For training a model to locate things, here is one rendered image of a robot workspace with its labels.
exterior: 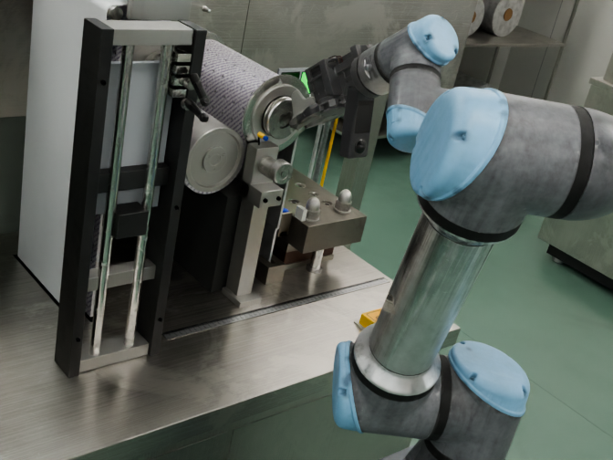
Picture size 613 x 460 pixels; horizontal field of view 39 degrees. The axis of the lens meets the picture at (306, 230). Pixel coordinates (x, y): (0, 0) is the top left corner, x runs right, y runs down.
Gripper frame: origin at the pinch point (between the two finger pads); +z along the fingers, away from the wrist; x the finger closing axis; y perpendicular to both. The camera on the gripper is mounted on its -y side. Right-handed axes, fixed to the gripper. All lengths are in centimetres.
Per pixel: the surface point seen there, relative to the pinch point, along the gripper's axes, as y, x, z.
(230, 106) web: 6.8, 8.2, 7.2
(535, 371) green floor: -77, -175, 101
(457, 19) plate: 31, -82, 22
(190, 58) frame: 6.4, 31.0, -16.6
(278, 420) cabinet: -48, 12, 12
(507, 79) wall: 95, -448, 265
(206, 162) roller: -2.7, 15.6, 7.9
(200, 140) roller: 0.6, 17.8, 5.0
